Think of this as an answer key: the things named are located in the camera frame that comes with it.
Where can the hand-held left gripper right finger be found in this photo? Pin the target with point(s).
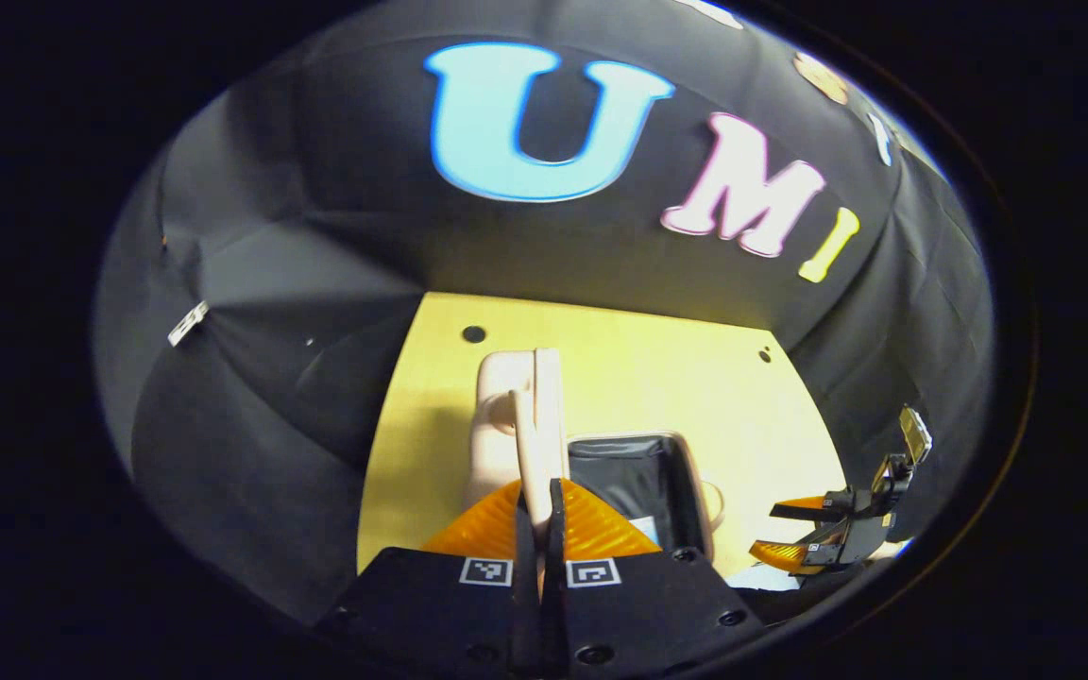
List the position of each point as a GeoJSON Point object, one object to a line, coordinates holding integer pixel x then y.
{"type": "Point", "coordinates": [555, 614]}

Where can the light blue sachet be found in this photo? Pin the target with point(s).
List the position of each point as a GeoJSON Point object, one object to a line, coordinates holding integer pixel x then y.
{"type": "Point", "coordinates": [643, 531]}

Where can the pink suitcase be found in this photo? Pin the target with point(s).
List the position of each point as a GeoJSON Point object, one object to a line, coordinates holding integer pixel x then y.
{"type": "Point", "coordinates": [506, 453]}

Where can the black backdrop cloth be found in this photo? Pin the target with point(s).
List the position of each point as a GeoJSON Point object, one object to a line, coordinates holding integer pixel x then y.
{"type": "Point", "coordinates": [317, 236]}

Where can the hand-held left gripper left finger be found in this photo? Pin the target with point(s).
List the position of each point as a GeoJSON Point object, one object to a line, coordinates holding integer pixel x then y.
{"type": "Point", "coordinates": [525, 614]}

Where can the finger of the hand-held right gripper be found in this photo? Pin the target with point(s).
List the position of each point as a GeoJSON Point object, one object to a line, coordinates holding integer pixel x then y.
{"type": "Point", "coordinates": [818, 557]}
{"type": "Point", "coordinates": [827, 510]}

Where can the white clip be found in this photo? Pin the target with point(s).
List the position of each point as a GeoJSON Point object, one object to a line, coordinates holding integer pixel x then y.
{"type": "Point", "coordinates": [188, 324]}

